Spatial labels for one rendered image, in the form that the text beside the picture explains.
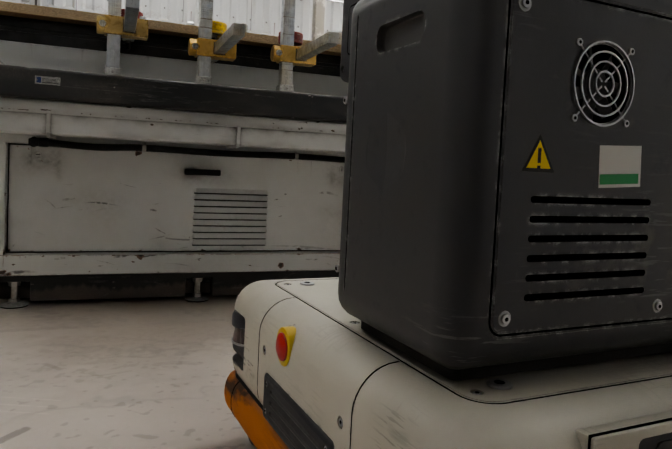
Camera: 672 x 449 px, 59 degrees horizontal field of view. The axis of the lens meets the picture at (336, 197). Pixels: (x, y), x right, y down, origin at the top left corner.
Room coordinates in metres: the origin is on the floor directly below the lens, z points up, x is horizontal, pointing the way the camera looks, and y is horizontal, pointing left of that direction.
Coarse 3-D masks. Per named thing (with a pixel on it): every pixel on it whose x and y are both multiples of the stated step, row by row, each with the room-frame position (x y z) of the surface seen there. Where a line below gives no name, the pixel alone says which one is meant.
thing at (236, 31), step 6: (234, 24) 1.47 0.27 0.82; (240, 24) 1.48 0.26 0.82; (228, 30) 1.53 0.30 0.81; (234, 30) 1.47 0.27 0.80; (240, 30) 1.48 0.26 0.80; (222, 36) 1.62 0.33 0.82; (228, 36) 1.53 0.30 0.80; (234, 36) 1.49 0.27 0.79; (240, 36) 1.49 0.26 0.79; (216, 42) 1.71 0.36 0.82; (222, 42) 1.61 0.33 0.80; (228, 42) 1.57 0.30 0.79; (234, 42) 1.57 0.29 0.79; (216, 48) 1.71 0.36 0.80; (222, 48) 1.66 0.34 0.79; (228, 48) 1.66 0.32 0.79; (216, 60) 1.86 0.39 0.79
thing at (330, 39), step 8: (328, 32) 1.56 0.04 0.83; (320, 40) 1.62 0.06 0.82; (328, 40) 1.56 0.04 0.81; (336, 40) 1.57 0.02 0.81; (304, 48) 1.76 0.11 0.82; (312, 48) 1.68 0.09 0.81; (320, 48) 1.64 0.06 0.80; (328, 48) 1.64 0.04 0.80; (296, 56) 1.83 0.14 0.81; (304, 56) 1.77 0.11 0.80; (312, 56) 1.77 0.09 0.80
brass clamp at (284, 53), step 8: (272, 48) 1.83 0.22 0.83; (280, 48) 1.82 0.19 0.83; (288, 48) 1.82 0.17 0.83; (296, 48) 1.83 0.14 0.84; (272, 56) 1.83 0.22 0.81; (280, 56) 1.81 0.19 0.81; (288, 56) 1.82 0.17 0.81; (296, 64) 1.86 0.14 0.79; (304, 64) 1.85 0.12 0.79; (312, 64) 1.85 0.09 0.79
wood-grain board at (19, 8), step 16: (16, 16) 1.76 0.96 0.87; (32, 16) 1.74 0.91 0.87; (48, 16) 1.74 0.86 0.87; (64, 16) 1.75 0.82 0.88; (80, 16) 1.77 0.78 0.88; (96, 16) 1.78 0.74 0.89; (160, 32) 1.88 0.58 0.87; (176, 32) 1.87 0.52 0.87; (192, 32) 1.88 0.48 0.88; (336, 48) 2.06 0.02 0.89
